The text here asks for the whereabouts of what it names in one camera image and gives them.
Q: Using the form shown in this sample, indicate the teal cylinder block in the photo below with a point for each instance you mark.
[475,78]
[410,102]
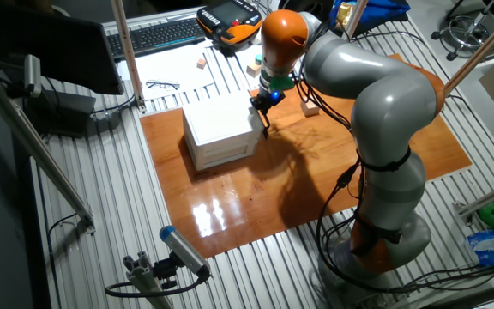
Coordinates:
[258,58]

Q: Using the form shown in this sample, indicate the silver camera with blue cap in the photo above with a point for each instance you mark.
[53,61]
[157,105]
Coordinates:
[182,249]

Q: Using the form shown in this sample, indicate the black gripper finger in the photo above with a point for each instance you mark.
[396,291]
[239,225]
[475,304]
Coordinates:
[263,119]
[268,122]

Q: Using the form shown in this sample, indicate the office chair base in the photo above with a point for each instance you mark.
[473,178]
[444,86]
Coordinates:
[465,36]

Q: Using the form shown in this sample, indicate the white two-drawer cabinet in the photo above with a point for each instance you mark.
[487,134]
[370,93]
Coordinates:
[217,120]

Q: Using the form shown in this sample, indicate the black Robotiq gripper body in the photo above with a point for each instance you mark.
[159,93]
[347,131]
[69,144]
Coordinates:
[268,101]

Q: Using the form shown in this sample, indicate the black computer monitor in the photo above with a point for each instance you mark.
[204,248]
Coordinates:
[50,47]

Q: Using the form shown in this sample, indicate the small wooden cube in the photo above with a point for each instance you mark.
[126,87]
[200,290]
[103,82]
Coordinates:
[201,63]

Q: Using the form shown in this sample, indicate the blue plastic tissue packet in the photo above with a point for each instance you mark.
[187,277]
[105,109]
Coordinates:
[491,248]

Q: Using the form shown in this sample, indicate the black round reel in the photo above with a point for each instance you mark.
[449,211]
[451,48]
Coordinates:
[311,5]

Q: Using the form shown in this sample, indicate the blue cloth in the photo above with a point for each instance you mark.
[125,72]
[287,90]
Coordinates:
[380,10]

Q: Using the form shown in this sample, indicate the gold foil object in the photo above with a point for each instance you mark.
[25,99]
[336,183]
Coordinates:
[345,13]

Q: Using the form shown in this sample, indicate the medium wooden cube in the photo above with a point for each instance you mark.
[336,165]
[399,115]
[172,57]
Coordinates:
[253,70]

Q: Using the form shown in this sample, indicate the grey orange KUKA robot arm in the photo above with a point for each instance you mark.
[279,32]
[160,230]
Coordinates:
[384,98]

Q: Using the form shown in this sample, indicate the orange black teach pendant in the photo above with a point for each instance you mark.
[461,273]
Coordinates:
[230,21]

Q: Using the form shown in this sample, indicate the aluminium frame post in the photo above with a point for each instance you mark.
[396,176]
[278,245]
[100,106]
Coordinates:
[128,51]
[483,49]
[355,17]
[487,199]
[32,146]

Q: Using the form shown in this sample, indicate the silver webcam on pole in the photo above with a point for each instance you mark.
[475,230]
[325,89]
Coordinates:
[32,75]

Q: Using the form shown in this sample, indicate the white paper sheet with eyeglasses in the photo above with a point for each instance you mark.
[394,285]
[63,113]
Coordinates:
[170,68]

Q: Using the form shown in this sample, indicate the large pale wooden cube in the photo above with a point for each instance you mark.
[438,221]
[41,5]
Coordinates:
[310,108]

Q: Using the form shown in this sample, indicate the dark monitor base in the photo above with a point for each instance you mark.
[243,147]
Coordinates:
[67,111]

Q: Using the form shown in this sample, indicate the glossy brown wooden board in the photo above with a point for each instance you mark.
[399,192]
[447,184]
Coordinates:
[238,201]

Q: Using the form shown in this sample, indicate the black computer keyboard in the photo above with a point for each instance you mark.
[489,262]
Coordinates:
[157,36]

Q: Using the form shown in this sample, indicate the aluminium camera mount profile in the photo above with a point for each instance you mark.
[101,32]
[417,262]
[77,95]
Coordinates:
[144,279]

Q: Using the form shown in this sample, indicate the black rimmed eyeglasses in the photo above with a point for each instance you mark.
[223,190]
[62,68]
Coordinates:
[163,84]

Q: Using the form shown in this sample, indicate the white paper sheet under cubes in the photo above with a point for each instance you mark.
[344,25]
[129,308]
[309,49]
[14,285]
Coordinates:
[240,56]

